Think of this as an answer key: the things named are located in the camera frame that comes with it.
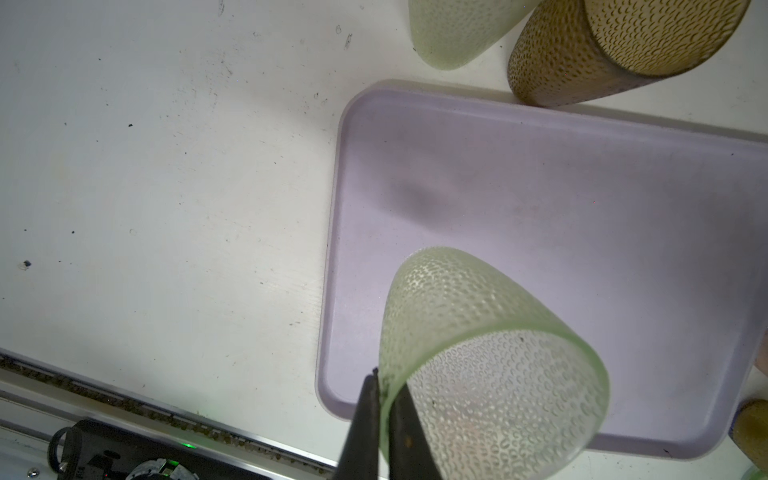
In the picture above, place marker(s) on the brown textured short glass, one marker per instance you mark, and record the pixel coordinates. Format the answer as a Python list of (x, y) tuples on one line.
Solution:
[(748, 430)]

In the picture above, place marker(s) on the lilac plastic tray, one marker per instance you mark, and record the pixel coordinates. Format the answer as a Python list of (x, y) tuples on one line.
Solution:
[(647, 237)]

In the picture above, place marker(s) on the aluminium mounting rail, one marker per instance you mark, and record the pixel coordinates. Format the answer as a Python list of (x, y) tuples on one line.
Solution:
[(72, 397)]

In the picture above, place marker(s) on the pale green frosted tall glass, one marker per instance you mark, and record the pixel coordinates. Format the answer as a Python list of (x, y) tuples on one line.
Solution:
[(448, 34)]

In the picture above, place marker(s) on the pale green textured glass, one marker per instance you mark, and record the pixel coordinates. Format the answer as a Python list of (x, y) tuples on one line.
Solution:
[(503, 388)]

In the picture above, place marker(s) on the clear green glass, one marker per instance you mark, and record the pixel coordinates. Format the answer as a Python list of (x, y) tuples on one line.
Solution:
[(754, 473)]

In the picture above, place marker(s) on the pink frosted glass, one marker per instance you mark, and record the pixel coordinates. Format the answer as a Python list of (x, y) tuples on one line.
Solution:
[(761, 360)]

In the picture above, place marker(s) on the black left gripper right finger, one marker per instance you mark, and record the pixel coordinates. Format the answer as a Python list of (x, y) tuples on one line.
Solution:
[(410, 456)]

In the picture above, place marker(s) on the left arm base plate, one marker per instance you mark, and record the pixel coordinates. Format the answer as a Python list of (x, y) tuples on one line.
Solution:
[(91, 449)]

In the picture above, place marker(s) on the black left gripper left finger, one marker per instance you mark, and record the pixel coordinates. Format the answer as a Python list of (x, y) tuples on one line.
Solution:
[(359, 459)]

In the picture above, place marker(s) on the brown textured tall glass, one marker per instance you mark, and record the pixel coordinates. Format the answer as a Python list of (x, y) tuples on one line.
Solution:
[(572, 51)]

